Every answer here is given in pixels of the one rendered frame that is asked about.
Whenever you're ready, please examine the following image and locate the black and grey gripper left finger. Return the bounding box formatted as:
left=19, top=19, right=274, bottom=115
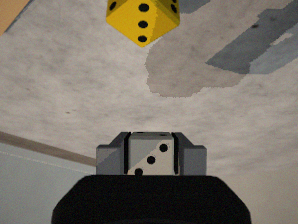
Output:
left=96, top=132, right=131, bottom=175

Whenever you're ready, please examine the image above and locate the white die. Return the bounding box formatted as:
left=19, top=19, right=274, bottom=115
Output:
left=128, top=132, right=174, bottom=175

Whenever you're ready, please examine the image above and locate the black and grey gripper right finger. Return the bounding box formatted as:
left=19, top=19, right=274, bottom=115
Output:
left=171, top=132, right=207, bottom=175

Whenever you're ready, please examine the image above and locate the yellow die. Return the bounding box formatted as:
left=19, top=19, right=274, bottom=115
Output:
left=106, top=0, right=180, bottom=47

